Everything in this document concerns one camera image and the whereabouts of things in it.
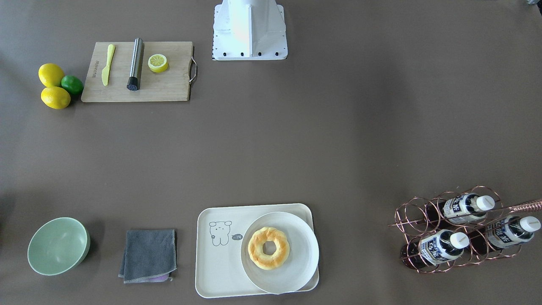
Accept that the tea bottle top slot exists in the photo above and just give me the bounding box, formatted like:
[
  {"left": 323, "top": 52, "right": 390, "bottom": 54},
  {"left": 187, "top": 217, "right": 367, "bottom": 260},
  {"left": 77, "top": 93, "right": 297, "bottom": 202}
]
[{"left": 425, "top": 193, "right": 495, "bottom": 229}]

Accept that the tea bottle slot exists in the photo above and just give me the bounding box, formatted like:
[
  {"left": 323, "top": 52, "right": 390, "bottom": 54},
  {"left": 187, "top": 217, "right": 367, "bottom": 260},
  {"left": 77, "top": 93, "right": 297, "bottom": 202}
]
[
  {"left": 400, "top": 229, "right": 470, "bottom": 270},
  {"left": 469, "top": 216, "right": 541, "bottom": 255},
  {"left": 425, "top": 193, "right": 495, "bottom": 229}
]

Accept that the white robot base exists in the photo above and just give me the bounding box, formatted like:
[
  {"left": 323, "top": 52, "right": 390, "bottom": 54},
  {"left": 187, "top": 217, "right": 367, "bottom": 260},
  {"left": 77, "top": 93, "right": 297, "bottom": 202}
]
[{"left": 212, "top": 0, "right": 288, "bottom": 61}]

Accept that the cream tray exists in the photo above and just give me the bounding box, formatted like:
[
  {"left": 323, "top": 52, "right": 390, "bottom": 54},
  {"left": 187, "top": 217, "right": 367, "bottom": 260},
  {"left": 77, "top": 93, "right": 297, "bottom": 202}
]
[{"left": 195, "top": 203, "right": 319, "bottom": 299}]

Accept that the tea bottle front slot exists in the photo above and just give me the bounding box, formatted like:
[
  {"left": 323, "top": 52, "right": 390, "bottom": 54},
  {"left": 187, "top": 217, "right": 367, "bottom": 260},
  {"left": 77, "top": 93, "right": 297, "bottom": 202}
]
[{"left": 400, "top": 229, "right": 470, "bottom": 270}]

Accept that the glazed donut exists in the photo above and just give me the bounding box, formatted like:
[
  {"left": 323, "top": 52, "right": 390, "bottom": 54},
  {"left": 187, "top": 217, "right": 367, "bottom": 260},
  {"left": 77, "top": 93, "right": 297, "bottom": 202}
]
[{"left": 247, "top": 227, "right": 290, "bottom": 270}]

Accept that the white plate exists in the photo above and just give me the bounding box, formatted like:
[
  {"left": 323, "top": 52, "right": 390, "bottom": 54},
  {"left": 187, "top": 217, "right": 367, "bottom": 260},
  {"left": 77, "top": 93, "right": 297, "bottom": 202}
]
[{"left": 241, "top": 212, "right": 319, "bottom": 294}]

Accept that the wooden cutting board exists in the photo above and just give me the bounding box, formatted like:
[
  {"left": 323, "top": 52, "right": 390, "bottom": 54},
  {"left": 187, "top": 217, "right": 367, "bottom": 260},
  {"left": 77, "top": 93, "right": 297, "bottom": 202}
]
[{"left": 81, "top": 41, "right": 194, "bottom": 103}]

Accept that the half lemon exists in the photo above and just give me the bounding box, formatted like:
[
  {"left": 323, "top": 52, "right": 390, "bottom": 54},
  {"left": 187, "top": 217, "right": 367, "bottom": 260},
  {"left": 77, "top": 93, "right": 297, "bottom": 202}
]
[{"left": 147, "top": 54, "right": 169, "bottom": 73}]

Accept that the steel muddler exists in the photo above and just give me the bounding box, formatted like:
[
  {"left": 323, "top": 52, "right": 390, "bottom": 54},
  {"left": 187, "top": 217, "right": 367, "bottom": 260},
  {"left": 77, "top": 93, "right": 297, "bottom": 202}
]
[{"left": 126, "top": 37, "right": 144, "bottom": 92}]

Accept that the grey folded cloth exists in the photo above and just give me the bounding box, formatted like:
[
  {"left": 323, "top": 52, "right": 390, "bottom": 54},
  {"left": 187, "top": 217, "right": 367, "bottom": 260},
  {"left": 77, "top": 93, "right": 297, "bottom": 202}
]
[{"left": 118, "top": 228, "right": 177, "bottom": 284}]

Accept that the yellow plastic knife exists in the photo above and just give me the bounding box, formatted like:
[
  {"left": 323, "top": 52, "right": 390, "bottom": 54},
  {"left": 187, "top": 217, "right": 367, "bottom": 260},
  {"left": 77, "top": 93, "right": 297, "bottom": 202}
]
[{"left": 101, "top": 43, "right": 116, "bottom": 86}]

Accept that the green lime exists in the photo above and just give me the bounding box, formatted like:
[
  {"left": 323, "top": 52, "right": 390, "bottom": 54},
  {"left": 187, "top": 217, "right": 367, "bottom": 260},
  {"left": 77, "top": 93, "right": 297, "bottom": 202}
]
[{"left": 61, "top": 75, "right": 84, "bottom": 95}]

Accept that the lower yellow lemon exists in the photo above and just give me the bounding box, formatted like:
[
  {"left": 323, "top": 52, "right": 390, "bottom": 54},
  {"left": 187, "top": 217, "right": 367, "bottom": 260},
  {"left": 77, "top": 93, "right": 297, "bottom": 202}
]
[{"left": 41, "top": 86, "right": 71, "bottom": 109}]

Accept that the yellow lemon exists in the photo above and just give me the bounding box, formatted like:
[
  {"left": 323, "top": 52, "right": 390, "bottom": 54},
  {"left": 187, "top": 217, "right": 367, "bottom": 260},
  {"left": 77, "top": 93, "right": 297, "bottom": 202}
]
[
  {"left": 38, "top": 63, "right": 65, "bottom": 87},
  {"left": 41, "top": 86, "right": 71, "bottom": 109}
]

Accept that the green bowl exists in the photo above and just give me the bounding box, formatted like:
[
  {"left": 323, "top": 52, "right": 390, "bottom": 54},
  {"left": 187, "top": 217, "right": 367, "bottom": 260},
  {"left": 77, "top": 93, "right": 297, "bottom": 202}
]
[{"left": 27, "top": 217, "right": 91, "bottom": 276}]

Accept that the upper yellow lemon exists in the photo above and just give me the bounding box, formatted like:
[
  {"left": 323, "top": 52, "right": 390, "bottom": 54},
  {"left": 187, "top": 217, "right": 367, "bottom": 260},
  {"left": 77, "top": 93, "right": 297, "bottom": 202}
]
[{"left": 38, "top": 63, "right": 65, "bottom": 87}]

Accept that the copper wire bottle rack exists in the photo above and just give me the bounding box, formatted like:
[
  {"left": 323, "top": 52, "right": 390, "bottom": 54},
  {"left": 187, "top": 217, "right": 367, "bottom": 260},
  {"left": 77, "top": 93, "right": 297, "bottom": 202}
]
[{"left": 390, "top": 186, "right": 541, "bottom": 274}]

